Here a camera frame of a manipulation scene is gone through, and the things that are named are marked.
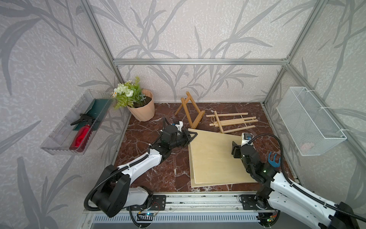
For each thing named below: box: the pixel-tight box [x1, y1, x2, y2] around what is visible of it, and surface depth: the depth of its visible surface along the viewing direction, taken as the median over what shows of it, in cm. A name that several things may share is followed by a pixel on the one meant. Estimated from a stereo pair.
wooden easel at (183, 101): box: [174, 91, 205, 130], surface depth 100 cm
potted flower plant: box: [111, 76, 155, 122], surface depth 92 cm
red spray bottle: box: [69, 113, 96, 153], surface depth 61 cm
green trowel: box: [72, 98, 112, 132], surface depth 68 cm
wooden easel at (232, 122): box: [205, 110, 259, 134], surface depth 110 cm
